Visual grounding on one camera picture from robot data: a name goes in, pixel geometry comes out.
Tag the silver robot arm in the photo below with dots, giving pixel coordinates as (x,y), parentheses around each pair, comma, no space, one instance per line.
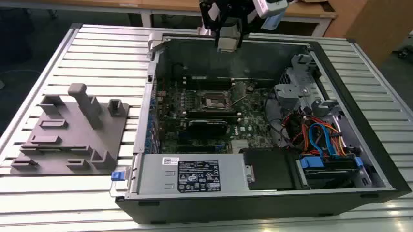
(233,27)

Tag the silver chipset heatsink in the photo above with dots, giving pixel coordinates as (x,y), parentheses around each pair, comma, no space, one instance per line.
(241,143)

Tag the grey metal drive cage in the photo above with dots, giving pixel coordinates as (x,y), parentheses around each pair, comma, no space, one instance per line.
(289,94)

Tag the wooden desk white frame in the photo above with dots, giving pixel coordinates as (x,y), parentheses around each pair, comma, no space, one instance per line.
(309,11)
(104,2)

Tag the black expansion slot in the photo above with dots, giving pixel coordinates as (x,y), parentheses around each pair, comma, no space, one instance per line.
(197,149)

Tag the green motherboard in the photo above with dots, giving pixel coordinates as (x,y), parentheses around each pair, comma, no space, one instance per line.
(255,123)

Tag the silver power supply unit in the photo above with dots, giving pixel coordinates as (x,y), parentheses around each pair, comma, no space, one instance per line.
(152,174)

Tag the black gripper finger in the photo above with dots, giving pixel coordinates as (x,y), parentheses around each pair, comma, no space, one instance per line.
(243,31)
(220,29)

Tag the blue disk carrier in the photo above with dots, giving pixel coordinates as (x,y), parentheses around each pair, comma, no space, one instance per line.
(312,162)

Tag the black PC case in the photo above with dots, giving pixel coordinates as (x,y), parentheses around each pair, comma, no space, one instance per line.
(259,210)

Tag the wooden cabinet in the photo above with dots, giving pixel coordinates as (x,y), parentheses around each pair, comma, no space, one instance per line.
(382,24)

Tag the black disk bay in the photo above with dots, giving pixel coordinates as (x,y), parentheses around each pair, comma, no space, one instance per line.
(275,169)

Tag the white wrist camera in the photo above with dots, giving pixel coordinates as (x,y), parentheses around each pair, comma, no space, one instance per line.
(268,8)

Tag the grey parts rack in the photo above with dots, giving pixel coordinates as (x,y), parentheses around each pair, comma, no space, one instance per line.
(74,135)

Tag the CPU socket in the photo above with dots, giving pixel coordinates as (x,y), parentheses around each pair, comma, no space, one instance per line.
(214,101)

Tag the blue case latch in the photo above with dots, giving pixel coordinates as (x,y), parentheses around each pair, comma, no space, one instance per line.
(117,176)

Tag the black graphics card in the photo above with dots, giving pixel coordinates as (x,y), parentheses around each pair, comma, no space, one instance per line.
(206,130)

